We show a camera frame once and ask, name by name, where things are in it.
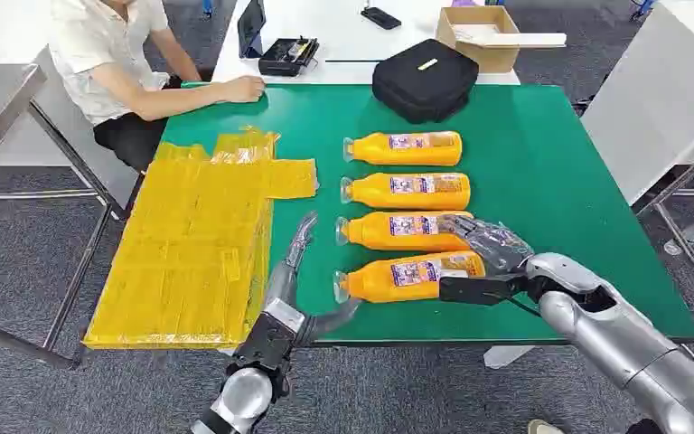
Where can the cardboard box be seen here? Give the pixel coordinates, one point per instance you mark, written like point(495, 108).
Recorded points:
point(490, 59)

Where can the yellow sheet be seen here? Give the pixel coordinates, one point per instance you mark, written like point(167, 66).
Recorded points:
point(191, 251)

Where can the black phone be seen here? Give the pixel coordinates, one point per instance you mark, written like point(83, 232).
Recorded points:
point(381, 18)

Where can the person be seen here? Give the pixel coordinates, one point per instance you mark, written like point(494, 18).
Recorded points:
point(101, 48)

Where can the green table mat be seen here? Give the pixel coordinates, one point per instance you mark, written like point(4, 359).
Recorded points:
point(532, 180)

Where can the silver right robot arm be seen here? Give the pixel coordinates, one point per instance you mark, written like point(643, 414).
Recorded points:
point(622, 341)

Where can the black tool tray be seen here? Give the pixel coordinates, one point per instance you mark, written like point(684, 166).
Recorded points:
point(287, 60)

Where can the black zip case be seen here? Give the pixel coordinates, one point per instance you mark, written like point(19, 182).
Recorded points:
point(425, 90)

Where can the grey panel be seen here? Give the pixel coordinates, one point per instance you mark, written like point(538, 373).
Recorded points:
point(59, 138)

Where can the white flat board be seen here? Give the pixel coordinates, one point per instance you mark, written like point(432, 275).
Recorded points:
point(532, 40)

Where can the white table foot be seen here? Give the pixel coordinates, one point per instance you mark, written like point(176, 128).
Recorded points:
point(508, 357)

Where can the robot black leg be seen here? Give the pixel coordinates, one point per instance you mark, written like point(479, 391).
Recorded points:
point(643, 428)

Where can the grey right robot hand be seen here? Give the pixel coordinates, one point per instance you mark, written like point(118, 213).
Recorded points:
point(499, 248)

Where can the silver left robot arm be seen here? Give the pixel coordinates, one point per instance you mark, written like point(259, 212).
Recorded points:
point(245, 395)

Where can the dark tablet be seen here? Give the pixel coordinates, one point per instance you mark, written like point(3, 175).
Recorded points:
point(250, 27)

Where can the orange drink bottle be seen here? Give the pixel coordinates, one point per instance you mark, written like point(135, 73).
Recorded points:
point(377, 150)
point(371, 232)
point(371, 284)
point(371, 191)

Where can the person's hand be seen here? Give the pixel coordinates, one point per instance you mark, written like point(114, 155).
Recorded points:
point(245, 90)

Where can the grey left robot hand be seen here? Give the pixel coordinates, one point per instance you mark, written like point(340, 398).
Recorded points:
point(278, 287)

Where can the white table with steel legs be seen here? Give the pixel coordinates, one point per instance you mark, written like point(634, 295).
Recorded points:
point(652, 90)

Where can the purple packet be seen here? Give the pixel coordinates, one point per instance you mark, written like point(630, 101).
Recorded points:
point(467, 3)

